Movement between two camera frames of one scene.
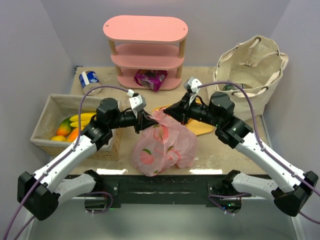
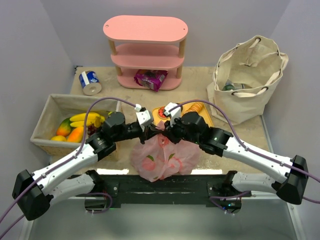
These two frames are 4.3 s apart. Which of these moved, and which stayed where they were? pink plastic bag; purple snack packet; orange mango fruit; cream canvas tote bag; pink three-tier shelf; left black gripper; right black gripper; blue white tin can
Moved: right black gripper; pink plastic bag; left black gripper
Stayed: pink three-tier shelf; blue white tin can; orange mango fruit; purple snack packet; cream canvas tote bag
